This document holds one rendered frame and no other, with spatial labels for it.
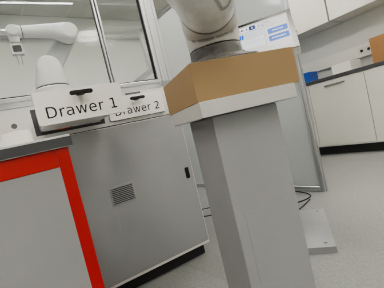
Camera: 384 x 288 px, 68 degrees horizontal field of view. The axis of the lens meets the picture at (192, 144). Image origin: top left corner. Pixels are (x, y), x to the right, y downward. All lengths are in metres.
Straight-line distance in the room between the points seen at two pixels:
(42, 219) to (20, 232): 0.05
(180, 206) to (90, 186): 0.47
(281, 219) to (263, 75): 0.40
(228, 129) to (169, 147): 0.79
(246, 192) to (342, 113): 2.89
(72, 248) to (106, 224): 0.63
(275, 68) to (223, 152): 0.26
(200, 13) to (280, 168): 0.46
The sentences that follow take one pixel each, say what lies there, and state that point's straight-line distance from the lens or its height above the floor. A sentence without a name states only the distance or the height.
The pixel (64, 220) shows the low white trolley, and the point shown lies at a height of 0.56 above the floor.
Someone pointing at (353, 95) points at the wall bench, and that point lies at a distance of 3.54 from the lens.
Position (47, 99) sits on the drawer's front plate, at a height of 0.90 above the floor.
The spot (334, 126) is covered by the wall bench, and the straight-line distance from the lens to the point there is 3.66.
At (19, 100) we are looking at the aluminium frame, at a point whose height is 0.98.
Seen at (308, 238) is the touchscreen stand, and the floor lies 0.03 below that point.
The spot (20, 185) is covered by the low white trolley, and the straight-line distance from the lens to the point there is 0.78.
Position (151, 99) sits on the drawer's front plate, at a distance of 1.49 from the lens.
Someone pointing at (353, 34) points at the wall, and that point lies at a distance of 4.30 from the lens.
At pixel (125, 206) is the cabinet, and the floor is 0.41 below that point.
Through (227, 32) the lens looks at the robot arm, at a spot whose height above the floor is 0.93.
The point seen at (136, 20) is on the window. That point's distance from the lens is 1.63.
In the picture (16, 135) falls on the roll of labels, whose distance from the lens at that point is 0.86.
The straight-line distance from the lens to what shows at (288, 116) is 2.39.
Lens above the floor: 0.71
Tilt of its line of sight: 3 degrees down
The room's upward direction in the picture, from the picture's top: 13 degrees counter-clockwise
